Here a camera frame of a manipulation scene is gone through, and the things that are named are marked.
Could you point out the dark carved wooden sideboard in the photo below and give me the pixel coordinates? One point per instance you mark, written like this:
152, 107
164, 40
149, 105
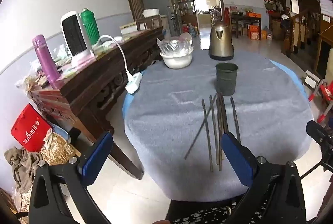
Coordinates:
91, 88

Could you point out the red paper bag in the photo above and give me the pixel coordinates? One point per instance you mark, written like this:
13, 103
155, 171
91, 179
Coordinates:
30, 127

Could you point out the dark wooden side table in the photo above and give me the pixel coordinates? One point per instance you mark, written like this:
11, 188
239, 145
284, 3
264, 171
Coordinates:
245, 21

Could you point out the bundle of dark chopsticks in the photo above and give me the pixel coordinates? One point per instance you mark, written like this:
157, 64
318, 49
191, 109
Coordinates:
219, 122

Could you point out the red plastic chair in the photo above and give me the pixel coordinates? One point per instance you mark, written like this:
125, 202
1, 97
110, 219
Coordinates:
325, 95

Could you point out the white rice cooker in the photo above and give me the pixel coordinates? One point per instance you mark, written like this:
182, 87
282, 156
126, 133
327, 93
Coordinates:
151, 12

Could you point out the white electric heater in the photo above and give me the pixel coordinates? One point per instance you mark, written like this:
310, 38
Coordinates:
74, 39

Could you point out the wooden staircase railing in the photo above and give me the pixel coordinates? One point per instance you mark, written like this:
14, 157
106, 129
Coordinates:
299, 28

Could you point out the grey perforated metal utensil holder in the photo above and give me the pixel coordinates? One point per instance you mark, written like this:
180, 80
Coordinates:
226, 79

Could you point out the glass display cabinet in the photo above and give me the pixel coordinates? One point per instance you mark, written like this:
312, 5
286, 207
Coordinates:
183, 5

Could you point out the white cardboard box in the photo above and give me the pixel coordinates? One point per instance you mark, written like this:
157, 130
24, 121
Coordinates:
128, 28

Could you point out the wall poster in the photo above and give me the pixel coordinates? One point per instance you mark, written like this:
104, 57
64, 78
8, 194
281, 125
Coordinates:
326, 2

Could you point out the clear plastic bag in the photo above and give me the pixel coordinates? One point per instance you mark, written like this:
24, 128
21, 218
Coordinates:
173, 46

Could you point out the grey table cloth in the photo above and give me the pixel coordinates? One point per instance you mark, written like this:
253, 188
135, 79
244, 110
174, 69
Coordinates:
169, 109

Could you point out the white step stool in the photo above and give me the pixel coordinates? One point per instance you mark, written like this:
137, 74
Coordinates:
311, 80

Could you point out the purple thermos bottle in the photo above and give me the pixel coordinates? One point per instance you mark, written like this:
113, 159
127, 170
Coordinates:
45, 62

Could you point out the white power strip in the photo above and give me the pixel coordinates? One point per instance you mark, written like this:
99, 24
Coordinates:
134, 82

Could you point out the person's patterned black trousers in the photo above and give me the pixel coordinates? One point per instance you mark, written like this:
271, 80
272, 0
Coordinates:
197, 215

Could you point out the blue water jug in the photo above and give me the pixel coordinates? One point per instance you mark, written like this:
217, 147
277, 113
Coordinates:
192, 30

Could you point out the golden woven sack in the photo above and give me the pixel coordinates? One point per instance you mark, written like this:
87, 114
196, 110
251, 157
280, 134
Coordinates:
58, 147

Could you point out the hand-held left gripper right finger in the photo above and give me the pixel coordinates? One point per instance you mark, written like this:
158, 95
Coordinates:
236, 159

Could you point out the grey refrigerator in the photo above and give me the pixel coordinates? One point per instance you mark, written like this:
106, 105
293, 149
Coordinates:
156, 5

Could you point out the grey-brown rag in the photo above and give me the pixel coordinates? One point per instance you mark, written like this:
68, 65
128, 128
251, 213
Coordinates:
20, 164

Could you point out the orange box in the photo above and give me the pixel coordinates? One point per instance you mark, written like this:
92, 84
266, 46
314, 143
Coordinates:
253, 15
254, 32

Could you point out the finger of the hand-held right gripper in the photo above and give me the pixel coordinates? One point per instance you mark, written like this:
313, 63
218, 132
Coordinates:
316, 130

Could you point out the blue table cover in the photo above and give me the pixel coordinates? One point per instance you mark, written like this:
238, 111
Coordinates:
292, 69

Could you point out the green thermos flask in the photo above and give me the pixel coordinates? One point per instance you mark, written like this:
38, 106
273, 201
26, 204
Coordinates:
89, 24

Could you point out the gold electric kettle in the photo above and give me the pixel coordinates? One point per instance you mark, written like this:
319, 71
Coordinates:
221, 41

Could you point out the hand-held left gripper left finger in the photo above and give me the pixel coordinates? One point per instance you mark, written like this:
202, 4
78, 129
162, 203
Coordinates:
96, 159

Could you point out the wooden chair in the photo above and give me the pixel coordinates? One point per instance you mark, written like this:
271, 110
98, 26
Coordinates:
148, 23

